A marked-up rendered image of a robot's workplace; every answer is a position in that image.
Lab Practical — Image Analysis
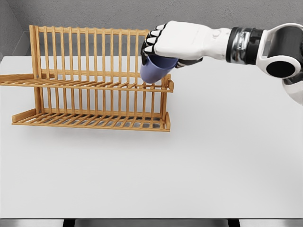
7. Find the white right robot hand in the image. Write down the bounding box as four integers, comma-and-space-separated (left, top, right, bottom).
141, 20, 208, 69

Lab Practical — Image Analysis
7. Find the blue cup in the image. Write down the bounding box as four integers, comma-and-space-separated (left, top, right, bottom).
140, 54, 179, 84

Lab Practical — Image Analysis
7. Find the wooden two-tier dish rack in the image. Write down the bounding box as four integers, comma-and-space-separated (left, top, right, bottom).
0, 25, 175, 132

